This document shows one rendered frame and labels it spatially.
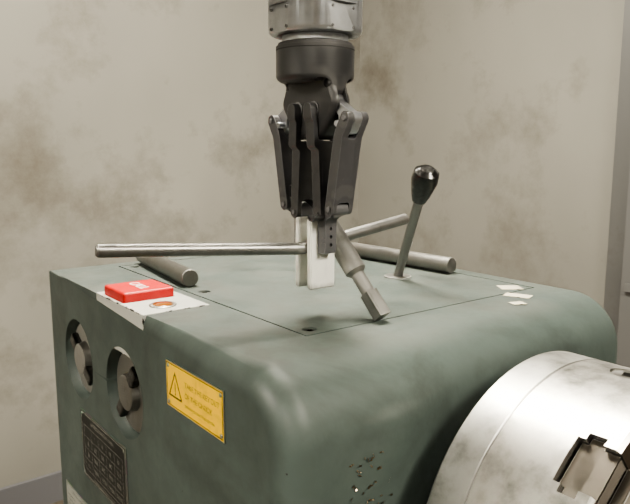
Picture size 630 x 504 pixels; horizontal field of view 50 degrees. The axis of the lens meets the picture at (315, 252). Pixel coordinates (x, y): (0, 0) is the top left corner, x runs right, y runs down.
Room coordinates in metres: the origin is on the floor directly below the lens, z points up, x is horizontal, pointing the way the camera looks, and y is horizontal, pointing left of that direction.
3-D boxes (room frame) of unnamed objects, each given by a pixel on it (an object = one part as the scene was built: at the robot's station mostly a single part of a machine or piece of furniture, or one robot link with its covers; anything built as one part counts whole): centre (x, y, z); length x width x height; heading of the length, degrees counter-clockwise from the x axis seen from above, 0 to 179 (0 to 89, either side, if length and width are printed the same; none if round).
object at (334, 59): (0.66, 0.00, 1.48); 0.08 x 0.07 x 0.09; 37
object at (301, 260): (0.67, 0.01, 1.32); 0.03 x 0.01 x 0.07; 127
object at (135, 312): (0.74, 0.19, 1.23); 0.13 x 0.08 x 0.06; 37
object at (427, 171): (0.79, -0.13, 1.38); 0.04 x 0.03 x 0.05; 37
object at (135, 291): (0.75, 0.20, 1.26); 0.06 x 0.06 x 0.02; 37
